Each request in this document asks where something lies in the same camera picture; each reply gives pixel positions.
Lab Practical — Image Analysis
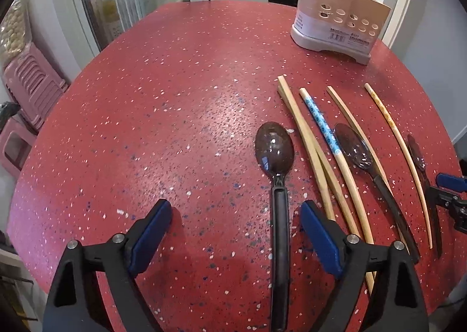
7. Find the stack of pink stools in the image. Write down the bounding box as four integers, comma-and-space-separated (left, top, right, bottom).
4, 42, 70, 132

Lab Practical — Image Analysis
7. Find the large dark serving spoon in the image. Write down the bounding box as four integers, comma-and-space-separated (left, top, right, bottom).
255, 122, 295, 332

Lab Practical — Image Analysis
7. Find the dark translucent spoon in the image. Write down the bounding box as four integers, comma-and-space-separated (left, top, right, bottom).
407, 134, 443, 259
334, 123, 421, 264

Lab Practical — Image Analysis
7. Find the thin pale printed chopstick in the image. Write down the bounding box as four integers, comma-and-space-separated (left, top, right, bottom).
365, 83, 433, 249

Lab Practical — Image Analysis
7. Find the clear bag of beige pieces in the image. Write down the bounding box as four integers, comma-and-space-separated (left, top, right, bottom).
0, 0, 32, 62

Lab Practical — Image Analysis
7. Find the single pink stool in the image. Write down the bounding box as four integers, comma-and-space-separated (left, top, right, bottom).
0, 117, 37, 177

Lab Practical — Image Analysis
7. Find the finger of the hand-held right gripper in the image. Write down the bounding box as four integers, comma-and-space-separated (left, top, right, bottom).
425, 187, 467, 234
436, 172, 467, 193

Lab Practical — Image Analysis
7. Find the dark cloth bundle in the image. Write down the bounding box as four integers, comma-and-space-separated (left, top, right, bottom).
0, 101, 21, 119

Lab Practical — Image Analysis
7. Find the white perforated utensil holder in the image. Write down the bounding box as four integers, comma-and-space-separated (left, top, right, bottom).
291, 0, 392, 65

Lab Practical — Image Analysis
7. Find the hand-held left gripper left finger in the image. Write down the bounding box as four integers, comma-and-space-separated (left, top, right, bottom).
43, 199, 173, 332

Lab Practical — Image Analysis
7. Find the blue patterned chopstick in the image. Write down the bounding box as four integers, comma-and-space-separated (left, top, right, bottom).
299, 87, 376, 296

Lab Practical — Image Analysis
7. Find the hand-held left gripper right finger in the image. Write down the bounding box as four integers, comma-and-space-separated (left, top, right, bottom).
300, 200, 429, 332

